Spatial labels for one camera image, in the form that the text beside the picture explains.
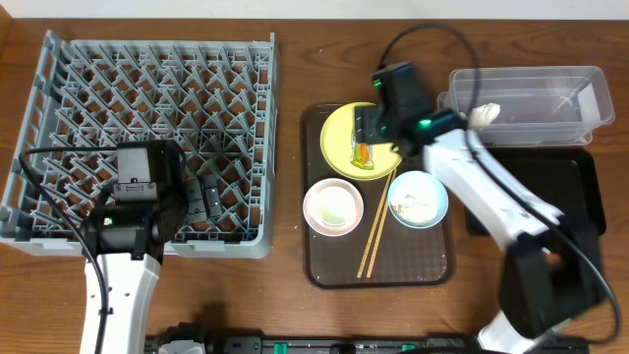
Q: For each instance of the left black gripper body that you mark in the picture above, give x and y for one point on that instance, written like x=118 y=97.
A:
x=202 y=198

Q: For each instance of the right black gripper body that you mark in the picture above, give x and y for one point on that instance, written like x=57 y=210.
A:
x=370 y=124

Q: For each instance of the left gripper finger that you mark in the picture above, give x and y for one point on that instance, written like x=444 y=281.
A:
x=196 y=205
x=211 y=196

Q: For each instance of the green snack wrapper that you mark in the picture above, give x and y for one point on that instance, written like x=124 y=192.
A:
x=361 y=155

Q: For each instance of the white tissue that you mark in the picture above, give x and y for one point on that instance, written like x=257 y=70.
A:
x=482 y=116

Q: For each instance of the light blue bowl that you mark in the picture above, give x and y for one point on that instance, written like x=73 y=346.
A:
x=418 y=182

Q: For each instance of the rice and nut shells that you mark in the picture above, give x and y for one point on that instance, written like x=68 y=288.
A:
x=417 y=210

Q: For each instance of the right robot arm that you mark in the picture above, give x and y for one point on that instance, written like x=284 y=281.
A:
x=552 y=271

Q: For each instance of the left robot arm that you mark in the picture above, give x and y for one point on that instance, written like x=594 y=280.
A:
x=134 y=216

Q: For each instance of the grey dishwasher rack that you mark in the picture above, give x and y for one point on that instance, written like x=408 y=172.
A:
x=218 y=100

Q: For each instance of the black waste tray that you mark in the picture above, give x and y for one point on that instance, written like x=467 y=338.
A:
x=564 y=177

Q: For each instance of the left wooden chopstick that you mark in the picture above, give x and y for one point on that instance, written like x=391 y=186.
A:
x=363 y=267

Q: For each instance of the wooden chopstick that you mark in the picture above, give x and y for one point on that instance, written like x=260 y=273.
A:
x=380 y=222
x=363 y=267

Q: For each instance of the yellow plate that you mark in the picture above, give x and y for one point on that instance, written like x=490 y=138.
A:
x=336 y=143

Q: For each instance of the right wooden chopstick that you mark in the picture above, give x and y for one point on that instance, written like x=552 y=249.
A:
x=380 y=222

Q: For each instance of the pink bowl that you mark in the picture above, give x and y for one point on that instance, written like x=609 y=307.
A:
x=333 y=207

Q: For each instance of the clear plastic bin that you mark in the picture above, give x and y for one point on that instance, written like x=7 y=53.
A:
x=583 y=88

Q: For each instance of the dark brown serving tray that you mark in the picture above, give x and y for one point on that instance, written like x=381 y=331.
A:
x=406 y=256

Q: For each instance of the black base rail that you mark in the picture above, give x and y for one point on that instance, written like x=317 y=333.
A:
x=193 y=338

